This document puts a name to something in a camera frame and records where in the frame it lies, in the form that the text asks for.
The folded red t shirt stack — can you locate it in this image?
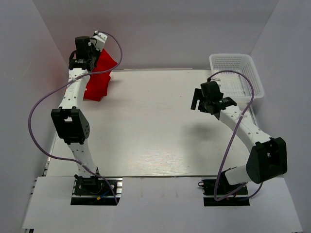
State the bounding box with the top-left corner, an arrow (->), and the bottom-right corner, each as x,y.
84,72 -> 111,101

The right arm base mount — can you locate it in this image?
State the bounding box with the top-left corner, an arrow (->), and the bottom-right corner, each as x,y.
198,178 -> 250,208

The white plastic basket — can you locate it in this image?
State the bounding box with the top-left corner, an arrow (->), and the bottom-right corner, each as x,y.
209,53 -> 264,104

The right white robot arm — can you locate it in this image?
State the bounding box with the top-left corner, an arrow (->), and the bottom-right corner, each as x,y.
190,81 -> 288,186

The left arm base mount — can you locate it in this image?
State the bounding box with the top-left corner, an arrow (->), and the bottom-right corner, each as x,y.
70,175 -> 122,206

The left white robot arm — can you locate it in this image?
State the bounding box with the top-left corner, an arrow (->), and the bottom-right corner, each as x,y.
51,31 -> 107,178

